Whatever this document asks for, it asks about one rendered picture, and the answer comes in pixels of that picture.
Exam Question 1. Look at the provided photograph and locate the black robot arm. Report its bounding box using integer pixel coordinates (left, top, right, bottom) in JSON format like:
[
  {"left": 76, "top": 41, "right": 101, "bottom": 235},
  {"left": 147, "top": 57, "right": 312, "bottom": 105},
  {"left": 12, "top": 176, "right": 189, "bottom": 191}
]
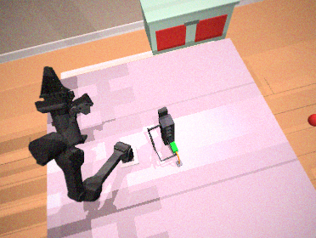
[{"left": 28, "top": 93, "right": 134, "bottom": 202}]

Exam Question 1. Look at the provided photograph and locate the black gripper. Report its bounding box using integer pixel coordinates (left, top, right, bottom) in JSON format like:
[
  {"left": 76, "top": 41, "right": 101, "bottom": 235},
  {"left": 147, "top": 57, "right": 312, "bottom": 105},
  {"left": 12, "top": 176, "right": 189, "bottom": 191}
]
[{"left": 34, "top": 66, "right": 77, "bottom": 129}]

